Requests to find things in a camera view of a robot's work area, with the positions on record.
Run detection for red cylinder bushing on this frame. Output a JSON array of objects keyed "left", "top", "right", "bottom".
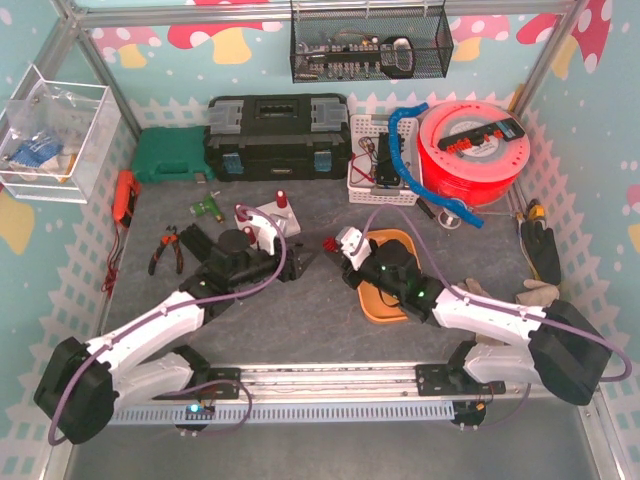
[{"left": 243, "top": 226, "right": 256, "bottom": 245}]

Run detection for white peg base plate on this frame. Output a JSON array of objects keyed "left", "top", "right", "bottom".
[{"left": 234, "top": 197, "right": 301, "bottom": 241}]

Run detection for black ribbed rail block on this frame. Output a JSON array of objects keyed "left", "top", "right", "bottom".
[{"left": 179, "top": 223, "right": 216, "bottom": 264}]

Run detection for green hose nozzle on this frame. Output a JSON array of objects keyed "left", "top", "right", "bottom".
[{"left": 190, "top": 195, "right": 225, "bottom": 223}]

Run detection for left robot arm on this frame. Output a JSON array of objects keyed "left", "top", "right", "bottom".
[{"left": 34, "top": 205, "right": 300, "bottom": 446}]

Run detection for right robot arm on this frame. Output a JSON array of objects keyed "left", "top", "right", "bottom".
[{"left": 323, "top": 227, "right": 612, "bottom": 406}]

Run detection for orange plastic tray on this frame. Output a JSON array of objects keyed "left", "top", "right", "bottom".
[{"left": 357, "top": 229, "right": 421, "bottom": 325}]

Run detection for white plastic basket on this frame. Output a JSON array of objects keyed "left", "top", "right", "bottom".
[{"left": 347, "top": 114, "right": 422, "bottom": 206}]

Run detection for beige work glove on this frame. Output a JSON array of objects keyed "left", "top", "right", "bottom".
[
  {"left": 456, "top": 277, "right": 494, "bottom": 299},
  {"left": 515, "top": 279, "right": 560, "bottom": 307}
]

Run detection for black toolbox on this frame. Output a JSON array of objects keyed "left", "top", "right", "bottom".
[{"left": 203, "top": 93, "right": 352, "bottom": 182}]

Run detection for green tool case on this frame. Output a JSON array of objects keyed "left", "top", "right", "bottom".
[{"left": 131, "top": 126, "right": 215, "bottom": 183}]

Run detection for red filament spool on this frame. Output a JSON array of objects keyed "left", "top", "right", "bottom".
[{"left": 417, "top": 100, "right": 531, "bottom": 207}]

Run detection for orange multimeter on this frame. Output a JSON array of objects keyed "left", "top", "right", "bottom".
[{"left": 112, "top": 170, "right": 141, "bottom": 229}]

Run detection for black work glove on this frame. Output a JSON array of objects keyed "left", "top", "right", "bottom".
[{"left": 520, "top": 220, "right": 562, "bottom": 286}]

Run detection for yellow black screwdriver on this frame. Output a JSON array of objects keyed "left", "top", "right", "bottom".
[{"left": 516, "top": 199, "right": 546, "bottom": 223}]

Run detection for black terminal strip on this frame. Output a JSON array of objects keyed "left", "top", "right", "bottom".
[{"left": 437, "top": 117, "right": 525, "bottom": 154}]

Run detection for clear acrylic box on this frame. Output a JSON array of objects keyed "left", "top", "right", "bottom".
[{"left": 1, "top": 66, "right": 121, "bottom": 204}]

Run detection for blue white glove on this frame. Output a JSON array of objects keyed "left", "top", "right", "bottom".
[{"left": 9, "top": 132, "right": 63, "bottom": 171}]

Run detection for orange handled pliers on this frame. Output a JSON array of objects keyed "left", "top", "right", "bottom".
[{"left": 147, "top": 225, "right": 184, "bottom": 276}]

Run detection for blue corrugated hose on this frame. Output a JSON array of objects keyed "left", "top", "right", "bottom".
[{"left": 388, "top": 102, "right": 485, "bottom": 230}]

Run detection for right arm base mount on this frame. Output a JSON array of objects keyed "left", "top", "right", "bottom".
[{"left": 414, "top": 364, "right": 506, "bottom": 397}]

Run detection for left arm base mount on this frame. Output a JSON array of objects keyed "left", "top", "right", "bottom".
[{"left": 188, "top": 367, "right": 241, "bottom": 401}]

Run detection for grey slotted cable duct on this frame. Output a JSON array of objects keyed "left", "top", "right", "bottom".
[{"left": 110, "top": 400, "right": 455, "bottom": 426}]

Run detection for black mesh wire basket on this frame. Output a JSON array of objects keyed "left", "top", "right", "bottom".
[{"left": 289, "top": 2, "right": 454, "bottom": 83}]

